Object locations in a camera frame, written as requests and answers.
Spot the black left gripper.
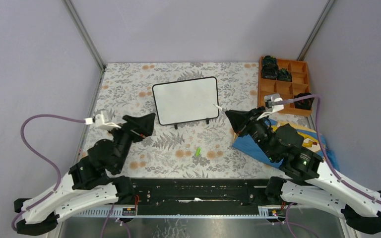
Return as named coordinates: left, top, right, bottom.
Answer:
left=106, top=114, right=157, bottom=174

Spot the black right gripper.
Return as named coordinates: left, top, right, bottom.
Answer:
left=224, top=105, right=276, bottom=161

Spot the small black-framed whiteboard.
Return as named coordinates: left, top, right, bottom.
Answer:
left=152, top=76, right=219, bottom=126

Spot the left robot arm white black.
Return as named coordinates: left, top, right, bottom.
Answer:
left=11, top=110, right=156, bottom=236

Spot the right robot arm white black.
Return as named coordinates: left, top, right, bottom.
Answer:
left=225, top=107, right=381, bottom=235

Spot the floral patterned table mat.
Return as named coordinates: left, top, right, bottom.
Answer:
left=95, top=62, right=284, bottom=179

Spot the black object tray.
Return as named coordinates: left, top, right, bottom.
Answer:
left=277, top=68, right=292, bottom=82
left=294, top=93, right=315, bottom=110
left=261, top=64, right=279, bottom=80
left=261, top=55, right=277, bottom=67

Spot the black object tray middle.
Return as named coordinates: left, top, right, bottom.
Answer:
left=277, top=68, right=292, bottom=82

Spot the black object tray top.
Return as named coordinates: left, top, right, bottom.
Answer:
left=261, top=55, right=277, bottom=67

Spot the black object tray right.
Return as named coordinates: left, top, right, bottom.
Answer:
left=294, top=93, right=315, bottom=110

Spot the orange wooden compartment tray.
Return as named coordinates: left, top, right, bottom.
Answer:
left=257, top=57, right=311, bottom=106

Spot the blue yellow cartoon cloth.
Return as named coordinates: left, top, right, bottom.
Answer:
left=232, top=119, right=340, bottom=171

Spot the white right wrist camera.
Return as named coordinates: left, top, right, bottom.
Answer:
left=256, top=93, right=284, bottom=120

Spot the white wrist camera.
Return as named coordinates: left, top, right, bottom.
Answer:
left=256, top=93, right=284, bottom=120
left=84, top=110, right=122, bottom=131

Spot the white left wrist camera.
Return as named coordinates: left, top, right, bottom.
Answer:
left=84, top=110, right=122, bottom=131

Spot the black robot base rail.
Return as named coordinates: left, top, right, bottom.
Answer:
left=115, top=177, right=288, bottom=217

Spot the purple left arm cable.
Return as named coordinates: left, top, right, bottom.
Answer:
left=11, top=114, right=88, bottom=232

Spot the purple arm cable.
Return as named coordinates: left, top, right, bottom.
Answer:
left=274, top=94, right=381, bottom=225
left=11, top=114, right=88, bottom=232

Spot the left aluminium frame post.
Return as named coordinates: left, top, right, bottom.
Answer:
left=62, top=0, right=106, bottom=70

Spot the aluminium frame post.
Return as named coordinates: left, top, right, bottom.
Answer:
left=297, top=0, right=337, bottom=61
left=62, top=0, right=106, bottom=70

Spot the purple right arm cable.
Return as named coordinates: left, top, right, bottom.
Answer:
left=274, top=94, right=381, bottom=225

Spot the right aluminium frame post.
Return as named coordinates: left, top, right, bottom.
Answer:
left=297, top=0, right=337, bottom=61

